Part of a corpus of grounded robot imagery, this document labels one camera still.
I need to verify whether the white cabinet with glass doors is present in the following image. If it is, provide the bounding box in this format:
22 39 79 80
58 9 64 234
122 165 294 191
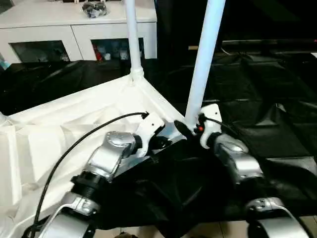
0 0 158 64

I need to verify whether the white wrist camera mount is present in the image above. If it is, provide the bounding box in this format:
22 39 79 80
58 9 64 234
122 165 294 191
136 111 166 157
198 104 221 149

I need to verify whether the black plastic mat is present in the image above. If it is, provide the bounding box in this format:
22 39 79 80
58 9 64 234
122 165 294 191
0 53 317 236

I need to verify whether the dark metal rod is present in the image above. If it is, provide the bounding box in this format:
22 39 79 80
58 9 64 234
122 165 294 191
221 39 317 47

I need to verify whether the clear bag of black parts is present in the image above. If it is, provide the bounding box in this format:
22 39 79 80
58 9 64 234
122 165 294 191
82 1 107 18

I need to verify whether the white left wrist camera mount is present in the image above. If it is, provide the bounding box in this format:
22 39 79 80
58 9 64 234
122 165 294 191
136 111 166 157

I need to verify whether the white plastic table top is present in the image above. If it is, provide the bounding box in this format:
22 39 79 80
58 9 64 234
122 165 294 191
0 71 196 229

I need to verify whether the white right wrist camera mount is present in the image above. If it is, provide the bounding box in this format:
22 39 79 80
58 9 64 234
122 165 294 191
198 104 221 149

